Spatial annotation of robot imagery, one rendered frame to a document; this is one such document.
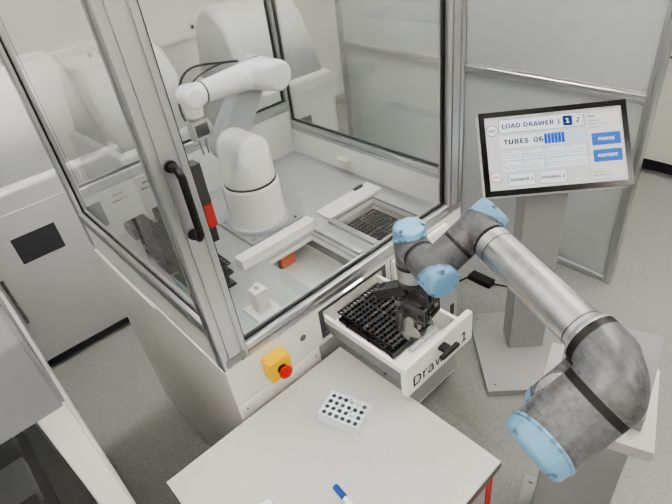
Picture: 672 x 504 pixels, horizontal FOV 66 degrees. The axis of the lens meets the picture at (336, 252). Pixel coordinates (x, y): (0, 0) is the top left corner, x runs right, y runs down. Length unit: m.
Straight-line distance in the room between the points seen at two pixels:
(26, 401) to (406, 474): 0.88
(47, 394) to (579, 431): 0.77
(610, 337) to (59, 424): 0.86
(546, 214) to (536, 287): 1.25
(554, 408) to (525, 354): 1.77
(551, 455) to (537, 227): 1.45
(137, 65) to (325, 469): 1.01
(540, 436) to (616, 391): 0.13
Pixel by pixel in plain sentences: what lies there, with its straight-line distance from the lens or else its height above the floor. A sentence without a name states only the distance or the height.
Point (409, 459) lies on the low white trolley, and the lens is 1.40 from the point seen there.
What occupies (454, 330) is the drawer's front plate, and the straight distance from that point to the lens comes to 1.47.
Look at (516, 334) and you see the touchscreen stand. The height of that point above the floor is 0.13.
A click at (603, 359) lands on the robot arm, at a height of 1.34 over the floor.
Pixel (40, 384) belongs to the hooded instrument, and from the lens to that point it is 0.87.
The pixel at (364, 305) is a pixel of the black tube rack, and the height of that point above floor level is 0.90.
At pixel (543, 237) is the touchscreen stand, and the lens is 2.25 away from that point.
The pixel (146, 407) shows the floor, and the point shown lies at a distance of 2.76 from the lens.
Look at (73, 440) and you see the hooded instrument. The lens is 0.99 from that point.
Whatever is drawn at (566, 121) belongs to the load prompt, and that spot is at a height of 1.15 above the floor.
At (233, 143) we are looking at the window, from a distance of 1.17.
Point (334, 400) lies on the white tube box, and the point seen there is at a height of 0.80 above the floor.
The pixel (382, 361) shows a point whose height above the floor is 0.87.
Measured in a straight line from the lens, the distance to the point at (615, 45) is 2.68.
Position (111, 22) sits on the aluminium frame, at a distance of 1.01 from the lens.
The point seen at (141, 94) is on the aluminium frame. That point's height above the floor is 1.68.
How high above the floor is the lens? 1.96
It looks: 36 degrees down
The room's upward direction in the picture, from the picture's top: 8 degrees counter-clockwise
